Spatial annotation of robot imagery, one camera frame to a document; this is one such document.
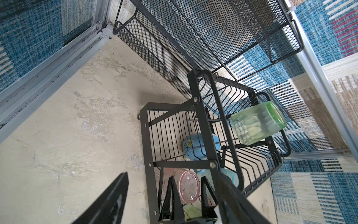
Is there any pink transparent glass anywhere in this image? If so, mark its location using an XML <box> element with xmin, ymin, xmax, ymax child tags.
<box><xmin>177</xmin><ymin>171</ymin><xmax>200</xmax><ymax>204</ymax></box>

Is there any black wire dish rack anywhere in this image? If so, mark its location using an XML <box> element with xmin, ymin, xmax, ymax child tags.
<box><xmin>138</xmin><ymin>69</ymin><xmax>291</xmax><ymax>224</ymax></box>

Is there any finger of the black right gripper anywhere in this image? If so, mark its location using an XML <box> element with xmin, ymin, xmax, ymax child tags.
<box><xmin>200</xmin><ymin>176</ymin><xmax>218</xmax><ymax>218</ymax></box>
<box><xmin>159</xmin><ymin>176</ymin><xmax>185</xmax><ymax>221</ymax></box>

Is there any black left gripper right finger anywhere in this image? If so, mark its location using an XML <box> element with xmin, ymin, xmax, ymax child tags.
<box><xmin>213</xmin><ymin>172</ymin><xmax>269</xmax><ymax>224</ymax></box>

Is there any black mesh shelf unit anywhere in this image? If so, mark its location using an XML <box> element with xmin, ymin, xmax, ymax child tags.
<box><xmin>113</xmin><ymin>1</ymin><xmax>304</xmax><ymax>99</ymax></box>

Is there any teal textured plastic cup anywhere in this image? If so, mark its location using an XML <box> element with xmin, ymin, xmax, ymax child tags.
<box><xmin>220</xmin><ymin>168</ymin><xmax>240</xmax><ymax>187</ymax></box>

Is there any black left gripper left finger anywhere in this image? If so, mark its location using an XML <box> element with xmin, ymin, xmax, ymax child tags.
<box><xmin>73</xmin><ymin>172</ymin><xmax>129</xmax><ymax>224</ymax></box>

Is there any blue ceramic mug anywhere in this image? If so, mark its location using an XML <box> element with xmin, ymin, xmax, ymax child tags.
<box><xmin>182</xmin><ymin>133</ymin><xmax>207</xmax><ymax>160</ymax></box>

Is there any green transparent glass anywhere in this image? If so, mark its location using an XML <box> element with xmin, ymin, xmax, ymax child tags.
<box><xmin>229</xmin><ymin>101</ymin><xmax>287</xmax><ymax>146</ymax></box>
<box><xmin>183</xmin><ymin>204</ymin><xmax>202</xmax><ymax>219</ymax></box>

